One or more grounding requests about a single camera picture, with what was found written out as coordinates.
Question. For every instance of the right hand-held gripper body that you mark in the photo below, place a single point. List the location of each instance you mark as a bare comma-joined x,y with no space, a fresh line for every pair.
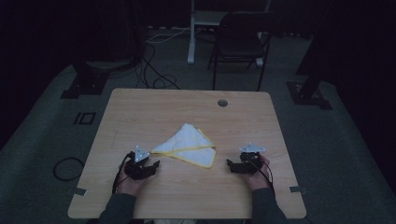
250,161

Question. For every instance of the black stand with square base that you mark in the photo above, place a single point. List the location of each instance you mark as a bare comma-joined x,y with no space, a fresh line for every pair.
308,93
85,82

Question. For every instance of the person's right hand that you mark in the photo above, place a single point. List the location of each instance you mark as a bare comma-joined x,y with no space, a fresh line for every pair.
257,180

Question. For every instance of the round grey stand base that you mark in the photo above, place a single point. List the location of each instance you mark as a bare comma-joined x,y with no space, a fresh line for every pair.
109,64

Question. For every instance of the white cloth with yellow edge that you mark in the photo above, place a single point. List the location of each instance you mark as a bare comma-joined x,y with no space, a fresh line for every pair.
190,141

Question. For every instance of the grey tape strip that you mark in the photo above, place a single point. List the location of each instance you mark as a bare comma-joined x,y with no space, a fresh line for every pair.
80,191
297,189

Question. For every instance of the black folding chair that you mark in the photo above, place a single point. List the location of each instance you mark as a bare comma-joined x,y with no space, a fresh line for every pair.
238,43

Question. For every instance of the person's left hand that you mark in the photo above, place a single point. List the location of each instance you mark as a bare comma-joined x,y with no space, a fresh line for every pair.
130,186

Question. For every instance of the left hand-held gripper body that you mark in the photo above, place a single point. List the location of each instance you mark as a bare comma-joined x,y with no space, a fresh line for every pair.
138,169

